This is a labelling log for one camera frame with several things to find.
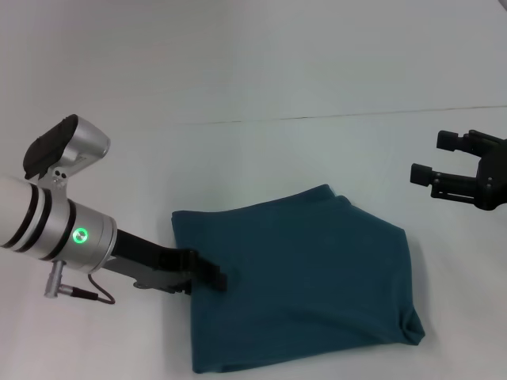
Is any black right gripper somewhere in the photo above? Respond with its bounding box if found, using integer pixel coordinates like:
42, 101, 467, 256
410, 129, 507, 213

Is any dark red left cable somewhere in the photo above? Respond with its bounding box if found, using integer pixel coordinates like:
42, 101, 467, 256
63, 272, 118, 305

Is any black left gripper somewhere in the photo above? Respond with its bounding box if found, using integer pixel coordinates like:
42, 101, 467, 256
105, 228, 229, 296

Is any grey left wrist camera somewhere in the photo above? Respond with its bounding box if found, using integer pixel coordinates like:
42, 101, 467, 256
22, 114, 111, 192

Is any teal blue shirt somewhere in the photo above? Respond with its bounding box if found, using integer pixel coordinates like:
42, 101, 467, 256
170, 184, 427, 353

